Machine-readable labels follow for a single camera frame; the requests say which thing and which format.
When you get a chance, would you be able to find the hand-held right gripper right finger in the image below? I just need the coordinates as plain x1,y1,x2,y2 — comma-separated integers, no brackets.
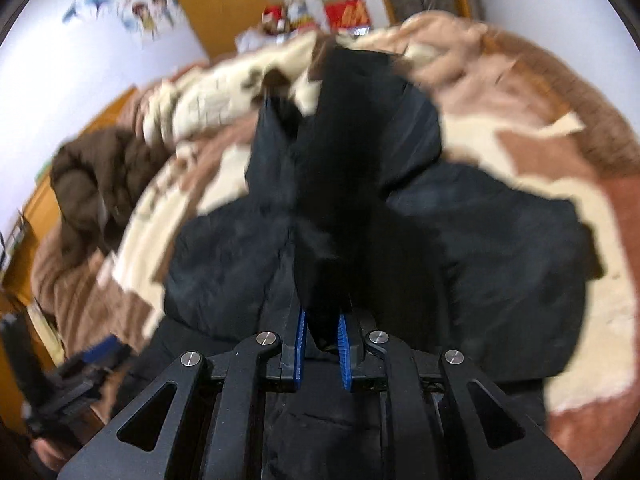
337,310,583,480

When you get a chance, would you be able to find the wooden desk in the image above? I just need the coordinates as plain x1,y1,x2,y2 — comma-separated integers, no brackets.
0,175,63,286

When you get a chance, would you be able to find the black padded jacket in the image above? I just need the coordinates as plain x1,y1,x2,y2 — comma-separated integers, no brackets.
145,45,603,480

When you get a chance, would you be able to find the brown padded jacket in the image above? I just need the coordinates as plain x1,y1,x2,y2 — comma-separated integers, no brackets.
50,127,176,261

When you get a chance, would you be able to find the cartoon wall poster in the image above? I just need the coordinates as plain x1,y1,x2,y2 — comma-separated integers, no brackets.
117,0,183,43

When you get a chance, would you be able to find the blue wall sticker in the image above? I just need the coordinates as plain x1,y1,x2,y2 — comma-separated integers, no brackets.
62,0,117,24

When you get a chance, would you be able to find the brown and cream printed blanket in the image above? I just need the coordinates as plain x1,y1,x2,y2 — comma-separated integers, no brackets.
30,10,640,461

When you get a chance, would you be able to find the red box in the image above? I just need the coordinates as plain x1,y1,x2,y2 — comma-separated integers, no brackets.
325,0,373,31

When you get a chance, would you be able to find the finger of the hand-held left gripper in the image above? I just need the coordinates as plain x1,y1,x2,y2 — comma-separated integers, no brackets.
75,337,136,376

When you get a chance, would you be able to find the person's left hand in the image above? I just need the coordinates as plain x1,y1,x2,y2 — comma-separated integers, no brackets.
30,435,76,473

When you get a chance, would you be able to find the wooden wardrobe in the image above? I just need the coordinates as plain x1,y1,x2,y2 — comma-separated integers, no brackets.
162,0,296,58

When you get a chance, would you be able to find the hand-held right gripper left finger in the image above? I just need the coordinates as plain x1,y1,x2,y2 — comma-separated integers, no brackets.
57,307,307,480

